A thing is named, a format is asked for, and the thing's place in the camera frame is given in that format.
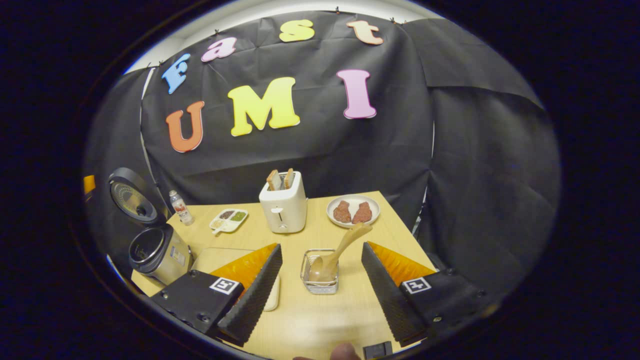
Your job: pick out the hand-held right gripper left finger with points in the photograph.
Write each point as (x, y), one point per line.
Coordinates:
(255, 300)

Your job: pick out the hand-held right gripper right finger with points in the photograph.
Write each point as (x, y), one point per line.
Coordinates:
(390, 300)

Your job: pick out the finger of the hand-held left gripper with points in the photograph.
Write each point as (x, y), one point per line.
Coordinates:
(89, 184)

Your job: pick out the wooden spoon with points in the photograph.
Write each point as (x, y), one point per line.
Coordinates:
(340, 250)

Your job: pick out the grey rice cooker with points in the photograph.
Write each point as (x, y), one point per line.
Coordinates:
(170, 260)

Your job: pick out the clear glass dish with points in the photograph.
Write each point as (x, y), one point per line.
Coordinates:
(220, 257)

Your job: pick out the white divided grain plate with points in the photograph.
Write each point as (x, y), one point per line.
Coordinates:
(227, 221)

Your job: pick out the brown meat piece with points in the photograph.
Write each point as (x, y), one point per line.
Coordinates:
(362, 213)
(342, 212)

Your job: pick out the white toaster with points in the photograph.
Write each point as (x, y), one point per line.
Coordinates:
(285, 210)

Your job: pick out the small clear bottle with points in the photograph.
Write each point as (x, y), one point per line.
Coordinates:
(182, 210)

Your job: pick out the white round plate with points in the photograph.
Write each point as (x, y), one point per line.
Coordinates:
(354, 198)

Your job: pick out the toasted bread slice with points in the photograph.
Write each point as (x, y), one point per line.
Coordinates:
(273, 180)
(289, 178)

